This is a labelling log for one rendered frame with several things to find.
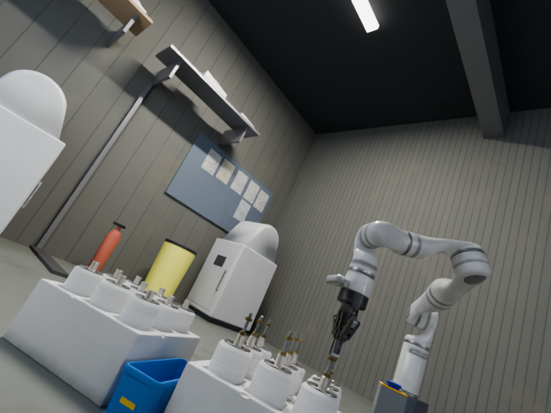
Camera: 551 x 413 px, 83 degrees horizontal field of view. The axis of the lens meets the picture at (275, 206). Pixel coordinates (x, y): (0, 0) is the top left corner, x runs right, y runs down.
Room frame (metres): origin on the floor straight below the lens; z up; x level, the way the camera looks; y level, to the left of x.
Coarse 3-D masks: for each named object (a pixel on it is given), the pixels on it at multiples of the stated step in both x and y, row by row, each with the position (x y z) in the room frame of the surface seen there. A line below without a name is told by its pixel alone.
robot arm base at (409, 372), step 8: (408, 344) 1.21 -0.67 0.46; (400, 352) 1.25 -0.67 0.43; (408, 352) 1.20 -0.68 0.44; (416, 352) 1.19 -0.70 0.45; (424, 352) 1.19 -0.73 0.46; (400, 360) 1.23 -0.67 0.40; (408, 360) 1.20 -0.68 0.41; (416, 360) 1.19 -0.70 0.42; (424, 360) 1.19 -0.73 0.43; (400, 368) 1.22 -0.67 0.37; (408, 368) 1.19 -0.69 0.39; (416, 368) 1.19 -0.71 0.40; (424, 368) 1.20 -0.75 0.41; (400, 376) 1.21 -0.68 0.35; (408, 376) 1.19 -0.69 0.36; (416, 376) 1.19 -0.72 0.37; (400, 384) 1.20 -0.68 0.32; (408, 384) 1.19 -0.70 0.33; (416, 384) 1.19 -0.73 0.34; (408, 392) 1.19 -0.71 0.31; (416, 392) 1.19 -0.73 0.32
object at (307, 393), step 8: (304, 384) 0.81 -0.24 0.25; (304, 392) 0.79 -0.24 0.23; (312, 392) 0.78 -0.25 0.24; (320, 392) 0.78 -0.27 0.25; (296, 400) 0.82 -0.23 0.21; (304, 400) 0.79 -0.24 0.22; (312, 400) 0.78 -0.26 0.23; (320, 400) 0.77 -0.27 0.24; (328, 400) 0.77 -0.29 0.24; (336, 400) 0.78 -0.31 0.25; (296, 408) 0.80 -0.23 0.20; (304, 408) 0.78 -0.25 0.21; (312, 408) 0.77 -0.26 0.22; (320, 408) 0.77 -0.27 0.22; (328, 408) 0.77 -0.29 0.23; (336, 408) 0.79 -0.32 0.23
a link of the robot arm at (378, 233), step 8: (368, 224) 0.80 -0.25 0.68; (376, 224) 0.77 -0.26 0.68; (384, 224) 0.77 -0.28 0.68; (368, 232) 0.78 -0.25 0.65; (376, 232) 0.76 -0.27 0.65; (384, 232) 0.76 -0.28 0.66; (392, 232) 0.77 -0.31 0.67; (400, 232) 0.79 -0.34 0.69; (408, 232) 0.81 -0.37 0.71; (368, 240) 0.79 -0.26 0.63; (376, 240) 0.77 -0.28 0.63; (384, 240) 0.77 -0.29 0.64; (392, 240) 0.77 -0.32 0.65; (400, 240) 0.78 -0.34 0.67; (408, 240) 0.79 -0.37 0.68; (392, 248) 0.79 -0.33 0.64; (400, 248) 0.80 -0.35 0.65; (408, 248) 0.80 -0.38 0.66
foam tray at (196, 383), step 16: (192, 368) 0.84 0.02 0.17; (192, 384) 0.84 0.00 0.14; (208, 384) 0.83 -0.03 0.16; (224, 384) 0.81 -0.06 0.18; (240, 384) 0.86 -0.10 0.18; (176, 400) 0.85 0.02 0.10; (192, 400) 0.83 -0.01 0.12; (208, 400) 0.82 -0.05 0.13; (224, 400) 0.81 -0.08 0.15; (240, 400) 0.80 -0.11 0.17; (256, 400) 0.79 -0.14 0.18
